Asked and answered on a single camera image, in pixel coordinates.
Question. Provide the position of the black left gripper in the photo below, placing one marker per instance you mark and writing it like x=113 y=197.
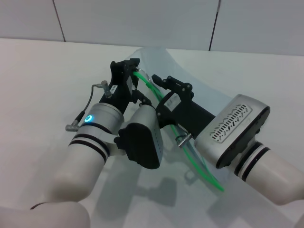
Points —
x=118 y=95

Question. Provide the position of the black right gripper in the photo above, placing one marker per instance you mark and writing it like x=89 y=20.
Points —
x=192 y=114

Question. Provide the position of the clear green-zipper document bag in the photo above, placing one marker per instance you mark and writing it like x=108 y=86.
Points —
x=190 y=71

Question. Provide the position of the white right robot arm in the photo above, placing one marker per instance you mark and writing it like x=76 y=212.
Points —
x=273 y=180

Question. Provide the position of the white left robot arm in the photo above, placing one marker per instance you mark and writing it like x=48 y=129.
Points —
x=78 y=166

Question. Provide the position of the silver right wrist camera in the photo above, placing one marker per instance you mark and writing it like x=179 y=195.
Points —
x=232 y=123

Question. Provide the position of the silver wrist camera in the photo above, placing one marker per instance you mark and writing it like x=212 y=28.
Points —
x=232 y=123
x=142 y=147

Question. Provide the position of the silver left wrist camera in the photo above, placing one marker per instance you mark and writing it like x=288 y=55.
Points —
x=142 y=147

